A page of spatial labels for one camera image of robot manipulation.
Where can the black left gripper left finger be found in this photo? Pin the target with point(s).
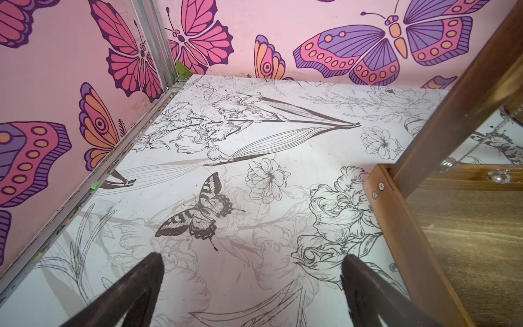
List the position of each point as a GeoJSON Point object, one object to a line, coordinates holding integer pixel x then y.
{"type": "Point", "coordinates": [131, 300]}

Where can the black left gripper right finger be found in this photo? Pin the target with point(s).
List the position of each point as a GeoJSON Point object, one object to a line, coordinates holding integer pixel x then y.
{"type": "Point", "coordinates": [373, 302]}

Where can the wooden jewelry display stand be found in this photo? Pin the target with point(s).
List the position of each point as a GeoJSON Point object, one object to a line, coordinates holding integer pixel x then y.
{"type": "Point", "coordinates": [451, 207]}

